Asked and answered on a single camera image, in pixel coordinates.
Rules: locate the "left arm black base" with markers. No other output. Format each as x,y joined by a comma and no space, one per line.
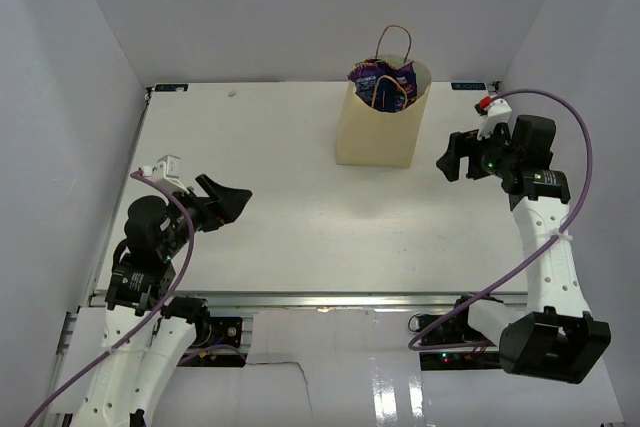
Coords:
213,335

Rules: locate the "blue label left corner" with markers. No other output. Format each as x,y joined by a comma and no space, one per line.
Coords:
171,87

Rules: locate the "blue label right corner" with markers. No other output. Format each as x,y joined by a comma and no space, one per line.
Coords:
468,86

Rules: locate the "aluminium table front rail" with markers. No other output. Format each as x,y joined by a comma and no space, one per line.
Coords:
313,300

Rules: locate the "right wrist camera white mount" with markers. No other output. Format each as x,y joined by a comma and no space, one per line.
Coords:
492,113

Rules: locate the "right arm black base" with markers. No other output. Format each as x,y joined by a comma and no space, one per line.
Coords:
466,338

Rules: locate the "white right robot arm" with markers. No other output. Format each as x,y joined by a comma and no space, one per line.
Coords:
557,337

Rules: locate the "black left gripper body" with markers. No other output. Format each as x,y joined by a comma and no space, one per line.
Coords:
205,215

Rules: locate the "blue label corner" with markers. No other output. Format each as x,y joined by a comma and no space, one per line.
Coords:
468,86
171,87

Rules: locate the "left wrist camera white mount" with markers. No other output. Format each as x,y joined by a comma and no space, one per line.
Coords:
165,173

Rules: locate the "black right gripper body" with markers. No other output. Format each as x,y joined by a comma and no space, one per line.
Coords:
485,156

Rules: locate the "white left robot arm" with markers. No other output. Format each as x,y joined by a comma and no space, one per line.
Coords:
147,328

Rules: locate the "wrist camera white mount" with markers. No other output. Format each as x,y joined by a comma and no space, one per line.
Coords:
492,113
165,173

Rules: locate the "beige paper bag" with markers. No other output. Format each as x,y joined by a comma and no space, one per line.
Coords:
367,137

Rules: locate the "dark blue Kroks chip bag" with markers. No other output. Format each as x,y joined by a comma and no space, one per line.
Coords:
384,87

